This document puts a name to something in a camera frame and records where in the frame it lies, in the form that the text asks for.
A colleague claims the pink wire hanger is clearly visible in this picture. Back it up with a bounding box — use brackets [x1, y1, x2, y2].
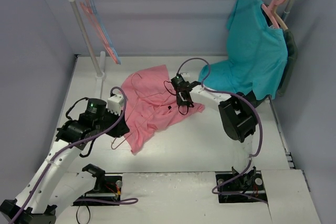
[79, 0, 119, 65]
[111, 73, 171, 150]

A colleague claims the pink t shirt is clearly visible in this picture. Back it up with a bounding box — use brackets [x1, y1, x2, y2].
[121, 65, 205, 154]

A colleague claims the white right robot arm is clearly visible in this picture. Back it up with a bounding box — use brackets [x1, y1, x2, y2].
[171, 74, 257, 188]

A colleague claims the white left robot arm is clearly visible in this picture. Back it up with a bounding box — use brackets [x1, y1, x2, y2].
[1, 94, 129, 223]

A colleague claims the teal t shirt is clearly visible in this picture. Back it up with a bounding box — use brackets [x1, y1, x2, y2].
[198, 0, 288, 100]

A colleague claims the thick pink hanger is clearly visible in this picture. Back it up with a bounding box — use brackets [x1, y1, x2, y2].
[261, 0, 286, 29]

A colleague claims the thick beige hanger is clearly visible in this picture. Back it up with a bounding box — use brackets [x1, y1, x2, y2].
[271, 0, 288, 31]

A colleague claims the dark green garment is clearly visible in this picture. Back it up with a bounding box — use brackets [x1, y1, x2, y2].
[237, 29, 298, 108]

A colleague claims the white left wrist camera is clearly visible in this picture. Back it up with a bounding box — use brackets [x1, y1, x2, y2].
[107, 94, 124, 115]

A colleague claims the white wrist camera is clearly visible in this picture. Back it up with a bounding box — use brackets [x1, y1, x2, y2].
[107, 94, 124, 115]
[180, 72, 190, 78]

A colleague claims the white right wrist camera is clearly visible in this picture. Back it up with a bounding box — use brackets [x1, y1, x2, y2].
[180, 72, 190, 78]

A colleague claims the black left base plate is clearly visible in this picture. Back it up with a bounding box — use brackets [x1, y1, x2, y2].
[72, 174, 122, 206]

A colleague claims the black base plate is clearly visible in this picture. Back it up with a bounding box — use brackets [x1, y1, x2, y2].
[72, 174, 122, 206]
[215, 171, 268, 204]

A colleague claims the blue wire hanger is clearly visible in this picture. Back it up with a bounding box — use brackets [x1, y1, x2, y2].
[84, 0, 122, 65]

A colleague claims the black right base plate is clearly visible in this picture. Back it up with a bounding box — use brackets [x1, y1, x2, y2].
[215, 171, 268, 204]

